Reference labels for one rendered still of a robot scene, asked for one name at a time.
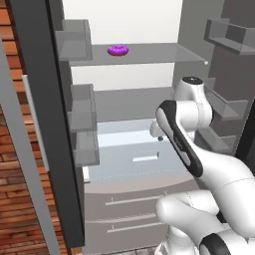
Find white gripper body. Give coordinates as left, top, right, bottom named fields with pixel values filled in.
left=148, top=120, right=164, bottom=139

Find short grey fridge shelf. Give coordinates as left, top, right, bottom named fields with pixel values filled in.
left=94, top=86, right=175, bottom=124

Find clear fridge drawer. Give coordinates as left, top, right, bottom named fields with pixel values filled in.
left=87, top=119, right=197, bottom=184

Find long glass fridge shelf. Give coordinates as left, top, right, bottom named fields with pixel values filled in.
left=69, top=42, right=210, bottom=67

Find grey freezer drawer front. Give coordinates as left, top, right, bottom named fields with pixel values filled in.
left=82, top=214, right=174, bottom=255
left=83, top=178, right=201, bottom=224

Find grey fridge door with bins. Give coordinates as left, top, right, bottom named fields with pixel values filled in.
left=194, top=0, right=255, bottom=161

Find grey fridge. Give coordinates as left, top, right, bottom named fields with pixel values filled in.
left=61, top=0, right=233, bottom=255

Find dark grey fridge door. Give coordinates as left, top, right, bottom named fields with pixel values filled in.
left=6, top=0, right=101, bottom=251

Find clear door bin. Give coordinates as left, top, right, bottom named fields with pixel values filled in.
left=72, top=130, right=101, bottom=168
left=194, top=126, right=237, bottom=155
left=67, top=83, right=99, bottom=133
left=55, top=18, right=94, bottom=63
left=203, top=77, right=249, bottom=122
left=203, top=17, right=255, bottom=56

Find purple donut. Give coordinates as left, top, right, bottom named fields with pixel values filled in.
left=107, top=44, right=130, bottom=57

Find grey slanted panel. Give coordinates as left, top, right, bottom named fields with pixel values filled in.
left=0, top=35, right=63, bottom=255

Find silver freezer drawer handle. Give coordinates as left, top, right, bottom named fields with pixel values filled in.
left=106, top=221, right=167, bottom=234
left=105, top=194, right=167, bottom=206

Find pale fridge door handle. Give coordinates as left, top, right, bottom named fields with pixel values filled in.
left=21, top=74, right=51, bottom=172

